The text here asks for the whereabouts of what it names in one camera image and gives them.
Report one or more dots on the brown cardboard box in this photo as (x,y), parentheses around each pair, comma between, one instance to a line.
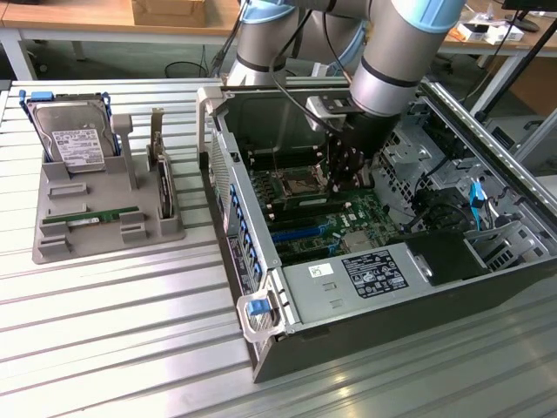
(169,13)

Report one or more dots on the green motherboard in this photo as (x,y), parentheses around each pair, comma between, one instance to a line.
(370,213)

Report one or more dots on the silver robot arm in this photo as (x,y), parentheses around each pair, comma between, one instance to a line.
(400,52)

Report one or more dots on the black monitor stand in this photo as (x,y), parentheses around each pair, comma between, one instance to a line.
(526,24)

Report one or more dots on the thin locking lever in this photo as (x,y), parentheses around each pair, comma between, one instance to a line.
(277,161)

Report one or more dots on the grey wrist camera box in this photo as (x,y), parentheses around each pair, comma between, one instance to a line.
(322,111)

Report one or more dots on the black plastic shroud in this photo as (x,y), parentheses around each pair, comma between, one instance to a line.
(439,257)

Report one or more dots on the large cardboard box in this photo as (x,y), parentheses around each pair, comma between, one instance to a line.
(539,87)

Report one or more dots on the perforated metal cage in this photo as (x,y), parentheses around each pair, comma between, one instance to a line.
(409,174)

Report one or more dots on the black graphics card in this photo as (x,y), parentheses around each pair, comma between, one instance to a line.
(165,191)

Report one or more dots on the silver chipset heatsink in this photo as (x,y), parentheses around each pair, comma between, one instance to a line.
(357,241)

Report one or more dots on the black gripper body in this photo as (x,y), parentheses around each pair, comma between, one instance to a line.
(370,135)

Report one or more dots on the grey disk bay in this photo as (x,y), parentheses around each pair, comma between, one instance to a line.
(505,250)

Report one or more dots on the grey power supply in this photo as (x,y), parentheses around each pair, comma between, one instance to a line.
(322,296)

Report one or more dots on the blue case latch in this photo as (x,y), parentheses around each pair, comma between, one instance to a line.
(256,307)

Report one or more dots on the black expansion slot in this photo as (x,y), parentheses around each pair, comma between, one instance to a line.
(289,225)
(304,251)

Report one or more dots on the hard disk in blue caddy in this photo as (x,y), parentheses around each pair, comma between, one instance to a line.
(69,126)

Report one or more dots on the grey computer case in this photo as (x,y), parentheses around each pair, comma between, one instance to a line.
(539,143)

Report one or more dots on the grey parts rack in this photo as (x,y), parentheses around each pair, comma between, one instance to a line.
(109,198)

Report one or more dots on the CPU socket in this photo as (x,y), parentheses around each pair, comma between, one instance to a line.
(298,185)

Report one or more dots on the black tripod pole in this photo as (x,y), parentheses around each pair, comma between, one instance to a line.
(522,69)

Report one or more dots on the blue expansion slot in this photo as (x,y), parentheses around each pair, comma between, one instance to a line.
(300,234)

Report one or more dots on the wooden desk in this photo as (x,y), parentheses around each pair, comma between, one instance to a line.
(539,41)
(65,17)

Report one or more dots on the white box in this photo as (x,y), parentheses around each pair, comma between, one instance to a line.
(505,32)

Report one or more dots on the open black PC case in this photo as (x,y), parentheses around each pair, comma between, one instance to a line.
(391,331)

